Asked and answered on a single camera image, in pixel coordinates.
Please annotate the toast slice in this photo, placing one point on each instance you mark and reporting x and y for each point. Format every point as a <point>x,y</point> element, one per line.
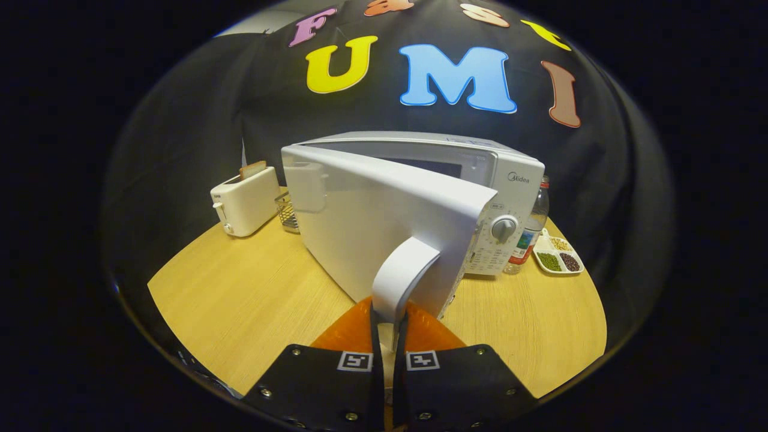
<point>253,170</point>

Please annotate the clear plastic water bottle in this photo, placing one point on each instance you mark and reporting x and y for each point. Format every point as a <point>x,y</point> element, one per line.
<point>531,240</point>

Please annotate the white microwave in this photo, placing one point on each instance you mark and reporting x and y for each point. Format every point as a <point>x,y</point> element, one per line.
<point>372,222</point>

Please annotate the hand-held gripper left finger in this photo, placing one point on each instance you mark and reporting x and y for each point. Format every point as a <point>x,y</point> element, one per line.
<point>376,372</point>

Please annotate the white toaster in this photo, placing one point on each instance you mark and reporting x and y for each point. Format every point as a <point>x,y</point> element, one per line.
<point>246,204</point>

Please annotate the white divided bean dish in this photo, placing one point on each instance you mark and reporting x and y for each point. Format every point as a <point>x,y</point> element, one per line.
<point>558,261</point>

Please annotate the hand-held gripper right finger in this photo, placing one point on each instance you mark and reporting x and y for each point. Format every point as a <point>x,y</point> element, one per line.
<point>401,372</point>

